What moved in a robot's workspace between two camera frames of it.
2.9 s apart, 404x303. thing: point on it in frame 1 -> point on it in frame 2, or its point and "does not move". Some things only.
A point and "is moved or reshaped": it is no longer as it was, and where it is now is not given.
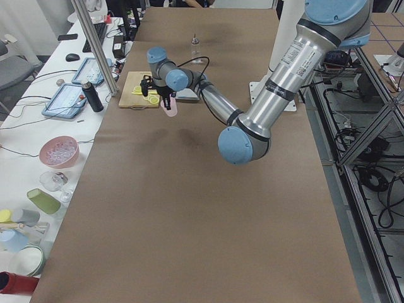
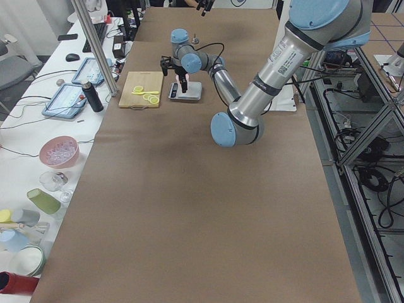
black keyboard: x=100 y=29 does not move
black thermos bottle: x=93 y=96 does not move
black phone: x=68 y=36 does not move
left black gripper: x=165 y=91 -> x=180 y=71
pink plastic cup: x=173 y=112 is moved or reshaped
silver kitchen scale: x=186 y=95 does not move
